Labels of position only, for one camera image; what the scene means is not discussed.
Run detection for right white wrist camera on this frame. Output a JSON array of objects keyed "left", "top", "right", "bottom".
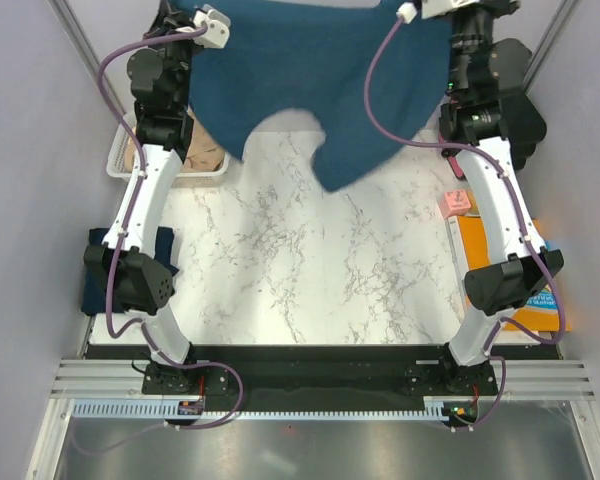
[{"left": 397, "top": 0, "right": 481, "bottom": 23}]

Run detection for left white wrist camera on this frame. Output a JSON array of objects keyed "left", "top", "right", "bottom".
[{"left": 193, "top": 4, "right": 231, "bottom": 49}]

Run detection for pink cube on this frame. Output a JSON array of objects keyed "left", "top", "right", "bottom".
[{"left": 438, "top": 189, "right": 472, "bottom": 219}]

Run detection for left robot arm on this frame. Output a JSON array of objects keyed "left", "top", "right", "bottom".
[{"left": 84, "top": 5, "right": 213, "bottom": 369}]

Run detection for aluminium rail frame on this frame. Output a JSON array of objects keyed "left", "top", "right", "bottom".
[{"left": 27, "top": 347, "right": 600, "bottom": 479}]

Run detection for folded navy t shirt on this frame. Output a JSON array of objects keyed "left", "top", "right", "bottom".
[{"left": 80, "top": 226, "right": 179, "bottom": 316}]

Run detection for white plastic basket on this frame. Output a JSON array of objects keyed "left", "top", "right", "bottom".
[{"left": 106, "top": 126, "right": 232, "bottom": 188}]

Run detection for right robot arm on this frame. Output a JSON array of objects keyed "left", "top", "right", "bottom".
[{"left": 440, "top": 1, "right": 564, "bottom": 367}]

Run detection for orange folder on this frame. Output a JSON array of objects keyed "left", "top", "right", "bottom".
[{"left": 446, "top": 216, "right": 559, "bottom": 333}]

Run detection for blue treehouse book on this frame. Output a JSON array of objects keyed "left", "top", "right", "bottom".
[{"left": 525, "top": 284, "right": 558, "bottom": 314}]

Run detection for black pink drawer unit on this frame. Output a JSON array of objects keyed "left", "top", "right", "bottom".
[{"left": 439, "top": 92, "right": 547, "bottom": 171}]

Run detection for white cable duct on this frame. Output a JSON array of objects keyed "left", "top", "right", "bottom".
[{"left": 71, "top": 398, "right": 466, "bottom": 421}]

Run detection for beige t shirt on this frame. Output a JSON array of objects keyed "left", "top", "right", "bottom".
[{"left": 182, "top": 109, "right": 225, "bottom": 173}]

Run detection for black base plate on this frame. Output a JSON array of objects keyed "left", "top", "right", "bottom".
[{"left": 142, "top": 345, "right": 498, "bottom": 412}]

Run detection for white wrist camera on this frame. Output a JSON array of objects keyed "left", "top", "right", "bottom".
[
  {"left": 397, "top": 0, "right": 481, "bottom": 23},
  {"left": 193, "top": 4, "right": 231, "bottom": 49}
]

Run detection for blue t shirt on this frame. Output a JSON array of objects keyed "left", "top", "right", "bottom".
[{"left": 189, "top": 1, "right": 451, "bottom": 192}]

